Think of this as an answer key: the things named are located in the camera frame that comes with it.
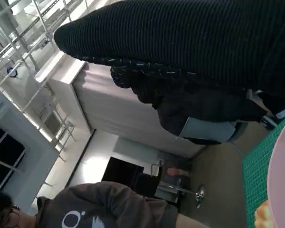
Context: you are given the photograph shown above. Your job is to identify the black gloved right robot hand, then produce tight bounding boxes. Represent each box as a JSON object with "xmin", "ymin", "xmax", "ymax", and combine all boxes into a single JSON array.
[{"xmin": 53, "ymin": 0, "xmax": 285, "ymax": 98}]

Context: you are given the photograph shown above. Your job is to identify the round toy bread bun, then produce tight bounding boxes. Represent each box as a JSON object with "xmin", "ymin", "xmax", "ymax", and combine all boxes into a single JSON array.
[{"xmin": 254, "ymin": 201, "xmax": 276, "ymax": 228}]

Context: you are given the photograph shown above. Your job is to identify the tall white cabinet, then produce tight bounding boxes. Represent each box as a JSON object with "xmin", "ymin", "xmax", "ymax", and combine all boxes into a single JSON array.
[{"xmin": 35, "ymin": 51, "xmax": 207, "ymax": 159}]

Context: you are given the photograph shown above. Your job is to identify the green cutting mat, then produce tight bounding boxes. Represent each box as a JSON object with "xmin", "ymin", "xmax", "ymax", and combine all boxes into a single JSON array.
[{"xmin": 242, "ymin": 118, "xmax": 285, "ymax": 228}]

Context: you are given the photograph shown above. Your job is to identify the dark window pane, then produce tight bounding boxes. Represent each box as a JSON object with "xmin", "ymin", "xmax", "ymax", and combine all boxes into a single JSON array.
[{"xmin": 0, "ymin": 125, "xmax": 26, "ymax": 190}]

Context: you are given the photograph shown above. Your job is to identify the white pipe grid frame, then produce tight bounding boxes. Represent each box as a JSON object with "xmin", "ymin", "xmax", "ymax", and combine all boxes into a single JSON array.
[{"xmin": 0, "ymin": 0, "xmax": 76, "ymax": 155}]

